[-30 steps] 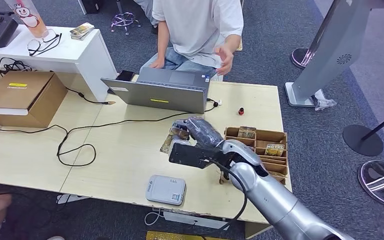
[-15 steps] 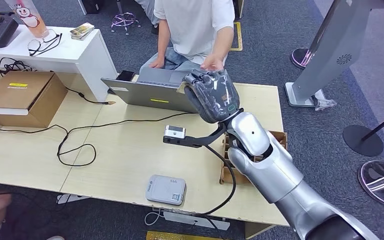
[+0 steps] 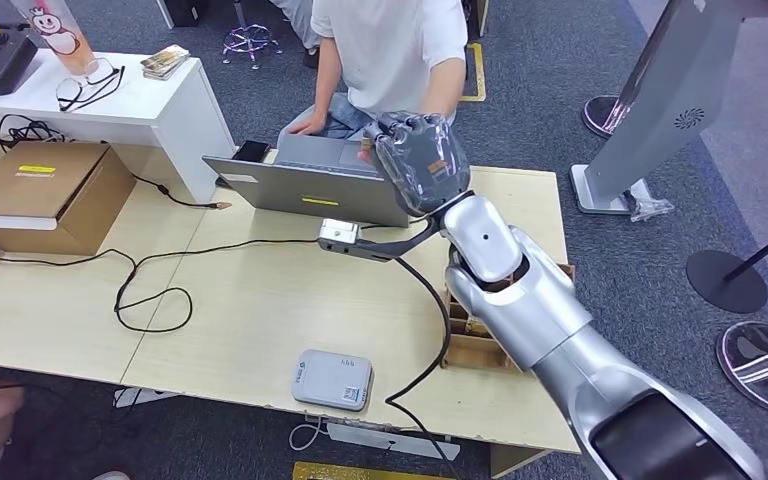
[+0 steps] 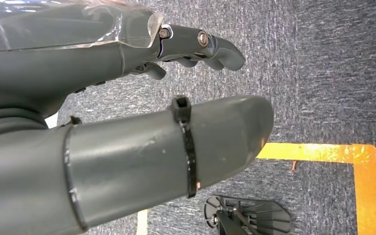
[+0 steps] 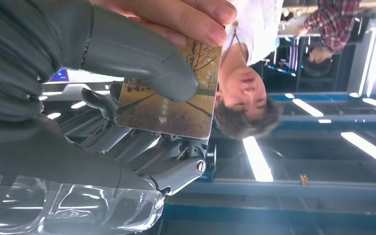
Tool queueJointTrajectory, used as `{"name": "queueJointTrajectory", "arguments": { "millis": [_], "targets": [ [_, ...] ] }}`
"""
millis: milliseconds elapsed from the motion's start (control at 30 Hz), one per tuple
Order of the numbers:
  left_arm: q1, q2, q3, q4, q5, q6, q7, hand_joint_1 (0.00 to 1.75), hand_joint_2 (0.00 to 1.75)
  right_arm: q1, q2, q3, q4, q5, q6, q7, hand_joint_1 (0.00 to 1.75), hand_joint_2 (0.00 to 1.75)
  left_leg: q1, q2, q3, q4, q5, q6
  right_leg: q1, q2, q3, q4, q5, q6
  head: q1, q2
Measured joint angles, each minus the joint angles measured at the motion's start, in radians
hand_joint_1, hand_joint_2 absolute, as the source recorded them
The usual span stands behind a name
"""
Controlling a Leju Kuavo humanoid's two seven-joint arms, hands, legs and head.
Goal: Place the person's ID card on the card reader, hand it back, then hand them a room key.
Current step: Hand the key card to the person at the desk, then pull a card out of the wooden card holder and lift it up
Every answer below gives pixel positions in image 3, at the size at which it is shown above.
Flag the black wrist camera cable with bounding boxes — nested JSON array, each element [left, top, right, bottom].
[[383, 255, 458, 480]]

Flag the person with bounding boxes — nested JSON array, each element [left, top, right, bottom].
[[276, 0, 470, 167]]

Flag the wooden card holder rack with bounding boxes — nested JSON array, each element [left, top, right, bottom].
[[440, 261, 577, 374]]

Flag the brown cardboard box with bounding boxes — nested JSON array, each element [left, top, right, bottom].
[[0, 142, 139, 258]]

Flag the chrome stanchion base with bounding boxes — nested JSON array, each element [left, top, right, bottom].
[[716, 321, 768, 415]]

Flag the black floor case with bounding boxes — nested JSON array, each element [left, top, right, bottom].
[[158, 0, 210, 28]]

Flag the white power strip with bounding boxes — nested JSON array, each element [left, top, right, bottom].
[[327, 422, 461, 462]]

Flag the chrome stanchion with post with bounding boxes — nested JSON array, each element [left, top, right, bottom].
[[581, 0, 683, 140]]

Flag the wooden desk leg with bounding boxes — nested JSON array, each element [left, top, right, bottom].
[[489, 442, 551, 480]]

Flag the black coiled cable bundle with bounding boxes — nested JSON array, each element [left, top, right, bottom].
[[0, 113, 67, 154]]

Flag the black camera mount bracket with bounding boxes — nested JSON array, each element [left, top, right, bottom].
[[350, 215, 442, 263]]

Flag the black smartphone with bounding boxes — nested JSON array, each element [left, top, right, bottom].
[[214, 139, 272, 190]]

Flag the black laptop charger cable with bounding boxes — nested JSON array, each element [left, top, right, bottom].
[[0, 218, 433, 335]]

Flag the standing person's leg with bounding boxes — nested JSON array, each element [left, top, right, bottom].
[[271, 0, 322, 70]]

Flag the clear plastic bag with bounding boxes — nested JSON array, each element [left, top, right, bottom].
[[625, 177, 677, 223]]

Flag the white cable loop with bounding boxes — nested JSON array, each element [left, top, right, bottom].
[[289, 418, 329, 453]]

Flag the black frame eyeglasses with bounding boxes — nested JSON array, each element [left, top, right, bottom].
[[55, 58, 127, 114]]

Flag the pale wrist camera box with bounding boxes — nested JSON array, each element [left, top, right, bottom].
[[317, 218, 362, 256]]

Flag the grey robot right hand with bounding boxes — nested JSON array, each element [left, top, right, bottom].
[[362, 111, 475, 219]]

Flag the black cable with plug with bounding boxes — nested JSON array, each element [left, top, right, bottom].
[[128, 173, 233, 211]]

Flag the white desk foot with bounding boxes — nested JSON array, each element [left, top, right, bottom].
[[113, 387, 180, 410]]

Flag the chrome stool base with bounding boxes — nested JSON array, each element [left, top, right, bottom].
[[220, 21, 284, 71]]

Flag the white shelf cabinet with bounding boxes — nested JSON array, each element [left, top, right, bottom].
[[0, 49, 238, 203]]

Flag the black stanchion with pole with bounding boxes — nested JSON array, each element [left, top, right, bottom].
[[685, 215, 768, 315]]

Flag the silver kiosk stand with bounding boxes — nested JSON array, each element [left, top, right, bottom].
[[569, 0, 768, 217]]

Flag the snowman print drink cup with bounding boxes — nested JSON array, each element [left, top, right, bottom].
[[9, 0, 97, 75]]

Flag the grey white card reader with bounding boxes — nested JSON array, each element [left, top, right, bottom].
[[291, 349, 375, 413]]

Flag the grey laptop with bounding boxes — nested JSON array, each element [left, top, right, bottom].
[[201, 134, 412, 229]]

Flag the stack of hotel cards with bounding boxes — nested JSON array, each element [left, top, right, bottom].
[[140, 44, 191, 81]]

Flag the person's right hand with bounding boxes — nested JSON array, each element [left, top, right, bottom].
[[287, 112, 329, 137]]

